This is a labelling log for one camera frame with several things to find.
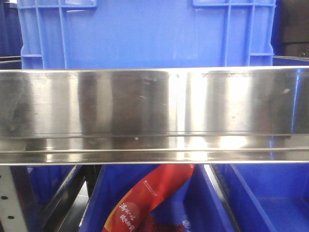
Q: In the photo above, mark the red snack package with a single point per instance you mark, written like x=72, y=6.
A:
x=147, y=195

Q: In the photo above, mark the blue bin left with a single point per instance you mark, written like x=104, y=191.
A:
x=46, y=180

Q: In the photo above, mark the dark metal shelf rail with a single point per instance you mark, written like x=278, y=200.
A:
x=55, y=213

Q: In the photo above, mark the blue bin centre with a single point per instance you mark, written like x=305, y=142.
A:
x=195, y=207

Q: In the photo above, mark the white perforated frame post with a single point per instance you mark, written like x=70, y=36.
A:
x=11, y=213

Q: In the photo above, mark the large blue plastic crate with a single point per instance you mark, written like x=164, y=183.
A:
x=73, y=34

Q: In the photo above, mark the blue bin right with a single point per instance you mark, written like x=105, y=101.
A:
x=267, y=197

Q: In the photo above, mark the blue bin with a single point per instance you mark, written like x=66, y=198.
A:
x=267, y=197
x=195, y=207
x=46, y=180

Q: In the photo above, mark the stainless steel conveyor rail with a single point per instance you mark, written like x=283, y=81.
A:
x=181, y=115

